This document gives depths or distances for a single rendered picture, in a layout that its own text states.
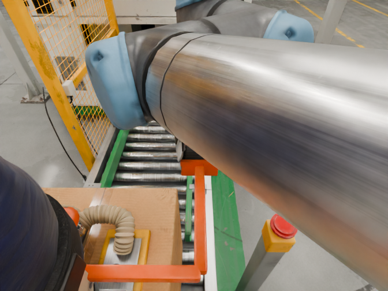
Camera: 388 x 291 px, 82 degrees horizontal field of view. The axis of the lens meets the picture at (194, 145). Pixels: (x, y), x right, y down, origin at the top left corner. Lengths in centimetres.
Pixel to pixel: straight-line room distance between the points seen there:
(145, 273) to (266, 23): 37
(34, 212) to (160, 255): 35
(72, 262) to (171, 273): 16
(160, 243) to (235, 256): 119
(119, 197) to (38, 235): 41
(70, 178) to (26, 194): 204
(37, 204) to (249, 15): 28
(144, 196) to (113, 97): 49
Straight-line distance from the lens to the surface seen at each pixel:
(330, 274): 189
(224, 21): 24
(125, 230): 52
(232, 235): 178
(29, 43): 121
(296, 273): 180
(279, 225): 67
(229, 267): 170
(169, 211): 61
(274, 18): 25
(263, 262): 84
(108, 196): 67
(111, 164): 136
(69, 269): 31
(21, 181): 27
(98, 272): 43
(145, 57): 17
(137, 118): 18
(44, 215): 28
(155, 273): 40
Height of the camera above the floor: 161
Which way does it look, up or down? 44 degrees down
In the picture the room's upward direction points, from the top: straight up
